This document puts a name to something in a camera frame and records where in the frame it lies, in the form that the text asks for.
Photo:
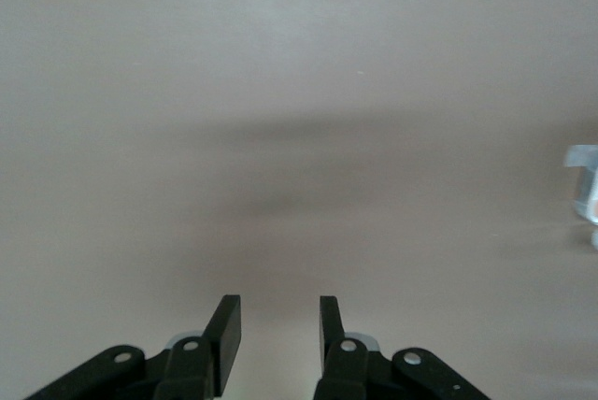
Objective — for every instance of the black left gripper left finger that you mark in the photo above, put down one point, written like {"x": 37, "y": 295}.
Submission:
{"x": 229, "y": 348}

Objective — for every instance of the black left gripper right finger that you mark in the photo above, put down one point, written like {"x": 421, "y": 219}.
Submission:
{"x": 329, "y": 325}

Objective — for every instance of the clear plastic egg carton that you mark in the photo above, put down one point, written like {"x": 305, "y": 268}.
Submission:
{"x": 586, "y": 175}

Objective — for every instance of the brown table cover sheet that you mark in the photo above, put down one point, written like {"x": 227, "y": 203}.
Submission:
{"x": 280, "y": 91}

